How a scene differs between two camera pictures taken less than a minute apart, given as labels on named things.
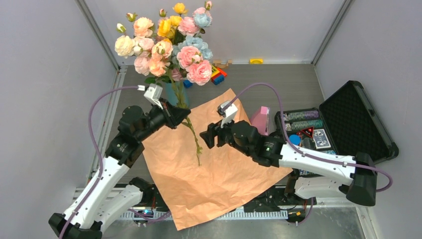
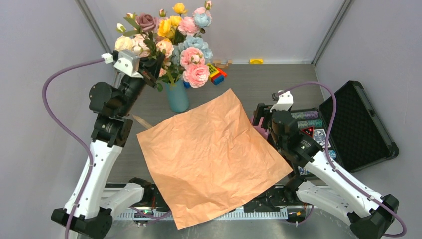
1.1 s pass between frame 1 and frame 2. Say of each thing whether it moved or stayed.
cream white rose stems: stayed
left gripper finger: moved
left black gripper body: moved
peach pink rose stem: stayed
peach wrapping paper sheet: stayed
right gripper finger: moved
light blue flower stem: stayed
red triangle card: stayed
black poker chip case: stayed
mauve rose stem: moved
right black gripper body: moved
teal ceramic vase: stayed
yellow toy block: stayed
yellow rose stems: stayed
